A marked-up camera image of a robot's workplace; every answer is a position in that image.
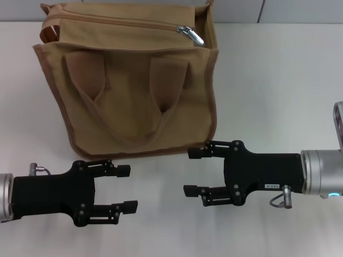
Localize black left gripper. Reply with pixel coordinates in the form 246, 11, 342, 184
10, 158, 139, 228

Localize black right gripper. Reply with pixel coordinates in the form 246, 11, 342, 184
183, 139, 306, 207

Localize khaki canvas food bag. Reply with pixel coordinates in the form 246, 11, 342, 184
32, 0, 219, 160

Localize silver metal zipper pull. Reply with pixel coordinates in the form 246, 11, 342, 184
175, 25, 205, 48

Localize left gripper grey cable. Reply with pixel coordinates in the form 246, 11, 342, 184
28, 162, 53, 177

